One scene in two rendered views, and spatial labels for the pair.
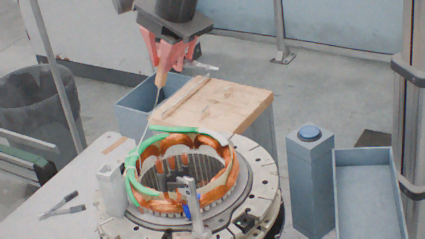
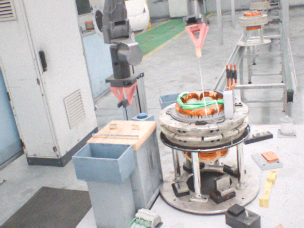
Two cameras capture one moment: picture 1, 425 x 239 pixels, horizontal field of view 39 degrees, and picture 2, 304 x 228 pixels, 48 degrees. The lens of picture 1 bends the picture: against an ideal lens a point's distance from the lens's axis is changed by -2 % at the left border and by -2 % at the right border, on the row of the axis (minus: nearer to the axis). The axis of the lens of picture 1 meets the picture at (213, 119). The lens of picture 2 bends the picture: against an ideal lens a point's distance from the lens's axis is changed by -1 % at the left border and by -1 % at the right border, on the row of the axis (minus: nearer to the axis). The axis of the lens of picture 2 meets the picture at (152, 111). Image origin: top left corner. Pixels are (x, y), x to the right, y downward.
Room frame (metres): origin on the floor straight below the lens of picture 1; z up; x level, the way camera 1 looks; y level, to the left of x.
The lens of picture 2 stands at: (1.31, 1.16, 1.54)
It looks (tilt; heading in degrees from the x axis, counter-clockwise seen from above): 19 degrees down; 255
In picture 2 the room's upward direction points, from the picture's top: 8 degrees counter-clockwise
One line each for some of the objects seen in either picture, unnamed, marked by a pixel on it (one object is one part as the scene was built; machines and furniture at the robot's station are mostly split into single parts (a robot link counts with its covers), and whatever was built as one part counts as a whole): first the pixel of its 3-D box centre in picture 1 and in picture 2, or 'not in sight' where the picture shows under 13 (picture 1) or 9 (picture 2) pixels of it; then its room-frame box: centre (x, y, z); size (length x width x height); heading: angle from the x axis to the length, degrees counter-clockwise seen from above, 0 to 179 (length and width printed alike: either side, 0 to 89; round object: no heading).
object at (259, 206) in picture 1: (184, 185); (202, 112); (0.82, 0.07, 1.09); 0.32 x 0.32 x 0.01
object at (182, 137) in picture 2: not in sight; (188, 137); (0.93, 0.17, 1.05); 0.09 x 0.04 x 0.01; 146
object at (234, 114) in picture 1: (211, 108); (123, 134); (1.11, 0.00, 1.05); 0.20 x 0.19 x 0.02; 51
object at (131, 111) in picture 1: (165, 141); (109, 188); (1.21, 0.12, 0.92); 0.17 x 0.11 x 0.28; 141
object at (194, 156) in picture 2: not in sight; (196, 174); (0.91, 0.16, 0.91); 0.02 x 0.02 x 0.21
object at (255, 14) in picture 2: not in sight; (252, 20); (-0.97, -2.35, 1.05); 0.22 x 0.22 x 0.20
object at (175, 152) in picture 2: not in sight; (175, 154); (0.92, -0.02, 0.91); 0.02 x 0.02 x 0.21
